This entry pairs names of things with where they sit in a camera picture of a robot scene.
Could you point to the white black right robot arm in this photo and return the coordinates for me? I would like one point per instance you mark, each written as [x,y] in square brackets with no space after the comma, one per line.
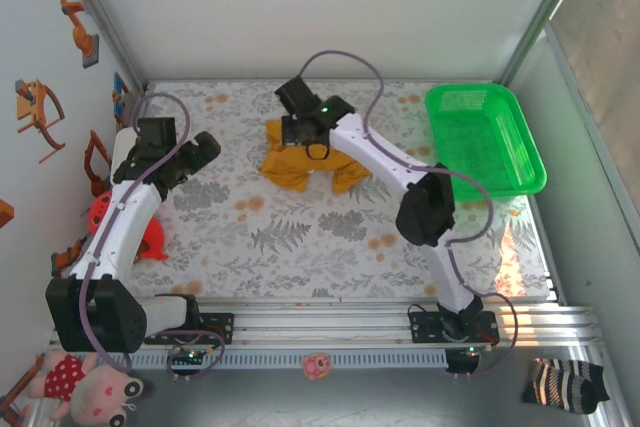
[370,157]

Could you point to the pink frog plush toy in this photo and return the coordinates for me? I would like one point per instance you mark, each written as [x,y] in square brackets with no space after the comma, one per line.
[95,392]

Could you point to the small pink round toy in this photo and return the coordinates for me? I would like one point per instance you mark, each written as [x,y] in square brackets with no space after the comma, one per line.
[316,366]

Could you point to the blue orange wall sticker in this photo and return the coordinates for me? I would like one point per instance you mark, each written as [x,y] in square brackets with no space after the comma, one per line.
[120,92]

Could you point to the orange grey gripper wall sticker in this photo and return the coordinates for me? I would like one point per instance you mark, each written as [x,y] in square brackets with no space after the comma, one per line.
[35,107]

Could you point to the floral table mat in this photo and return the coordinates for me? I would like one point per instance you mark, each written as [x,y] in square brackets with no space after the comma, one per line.
[300,257]

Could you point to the black white striped sock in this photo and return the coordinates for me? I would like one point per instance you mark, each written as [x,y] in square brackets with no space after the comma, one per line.
[560,387]

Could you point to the white tissue box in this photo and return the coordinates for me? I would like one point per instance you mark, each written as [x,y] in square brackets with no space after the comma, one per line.
[122,147]

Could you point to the orange block wall sticker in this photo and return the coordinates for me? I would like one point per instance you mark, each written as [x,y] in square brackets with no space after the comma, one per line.
[5,214]

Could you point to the red shark plush toy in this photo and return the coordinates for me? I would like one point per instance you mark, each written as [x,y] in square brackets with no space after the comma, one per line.
[155,242]

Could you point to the small circuit board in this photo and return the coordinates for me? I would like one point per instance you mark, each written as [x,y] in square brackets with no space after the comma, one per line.
[189,357]
[465,359]

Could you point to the green plastic basket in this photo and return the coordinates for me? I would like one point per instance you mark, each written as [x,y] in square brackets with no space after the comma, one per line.
[480,147]

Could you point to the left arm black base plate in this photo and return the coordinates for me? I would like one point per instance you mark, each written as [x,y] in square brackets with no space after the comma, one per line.
[220,328]

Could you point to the yellow t-shirt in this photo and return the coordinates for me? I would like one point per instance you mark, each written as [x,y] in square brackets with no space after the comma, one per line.
[287,169]

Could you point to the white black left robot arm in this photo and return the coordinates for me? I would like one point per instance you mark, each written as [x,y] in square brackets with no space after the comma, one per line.
[132,232]

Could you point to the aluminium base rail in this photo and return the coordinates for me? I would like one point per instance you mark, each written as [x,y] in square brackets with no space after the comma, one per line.
[320,327]

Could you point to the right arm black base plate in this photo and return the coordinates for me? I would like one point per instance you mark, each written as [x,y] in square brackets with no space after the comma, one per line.
[425,328]

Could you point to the aluminium frame post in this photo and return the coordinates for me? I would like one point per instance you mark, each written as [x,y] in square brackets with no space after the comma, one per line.
[100,12]
[545,12]

